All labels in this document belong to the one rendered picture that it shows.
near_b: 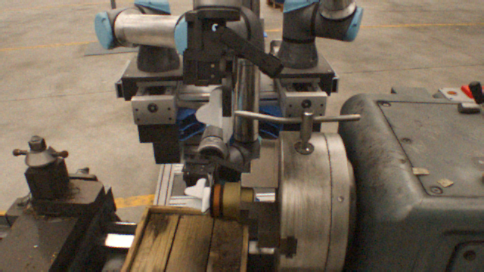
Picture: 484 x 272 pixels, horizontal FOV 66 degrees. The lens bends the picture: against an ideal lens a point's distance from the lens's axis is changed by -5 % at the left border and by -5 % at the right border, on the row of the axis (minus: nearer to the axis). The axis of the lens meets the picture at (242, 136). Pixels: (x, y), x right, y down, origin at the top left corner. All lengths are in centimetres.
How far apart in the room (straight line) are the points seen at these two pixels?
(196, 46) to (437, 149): 48
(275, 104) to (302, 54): 20
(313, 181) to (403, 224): 18
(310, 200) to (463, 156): 30
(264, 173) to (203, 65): 33
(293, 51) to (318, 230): 77
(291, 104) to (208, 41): 69
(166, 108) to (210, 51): 68
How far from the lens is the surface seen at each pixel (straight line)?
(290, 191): 72
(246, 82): 108
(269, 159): 86
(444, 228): 69
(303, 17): 133
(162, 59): 135
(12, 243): 107
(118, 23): 122
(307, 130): 73
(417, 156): 77
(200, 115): 64
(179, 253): 104
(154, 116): 129
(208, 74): 62
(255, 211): 80
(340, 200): 73
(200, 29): 63
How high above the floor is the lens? 164
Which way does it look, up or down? 30 degrees down
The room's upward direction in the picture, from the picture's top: straight up
